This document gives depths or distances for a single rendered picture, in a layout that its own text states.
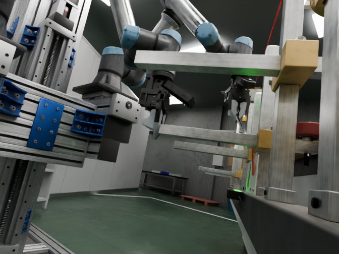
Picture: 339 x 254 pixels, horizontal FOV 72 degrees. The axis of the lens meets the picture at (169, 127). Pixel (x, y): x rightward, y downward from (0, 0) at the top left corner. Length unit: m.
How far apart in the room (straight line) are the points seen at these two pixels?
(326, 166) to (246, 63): 0.29
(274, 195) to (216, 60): 0.27
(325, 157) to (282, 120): 0.25
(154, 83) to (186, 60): 0.30
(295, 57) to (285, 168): 0.19
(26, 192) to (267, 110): 0.91
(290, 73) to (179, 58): 0.21
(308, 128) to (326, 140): 0.45
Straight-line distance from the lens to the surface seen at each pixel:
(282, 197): 0.46
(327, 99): 0.26
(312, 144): 0.71
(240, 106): 0.95
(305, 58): 0.46
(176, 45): 0.81
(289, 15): 0.59
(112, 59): 1.17
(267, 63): 0.48
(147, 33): 0.80
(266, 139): 0.66
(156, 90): 0.73
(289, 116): 0.49
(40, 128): 0.94
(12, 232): 1.13
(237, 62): 0.48
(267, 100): 0.76
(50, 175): 3.68
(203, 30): 0.96
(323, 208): 0.23
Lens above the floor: 0.71
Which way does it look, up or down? 11 degrees up
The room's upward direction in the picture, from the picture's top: 10 degrees clockwise
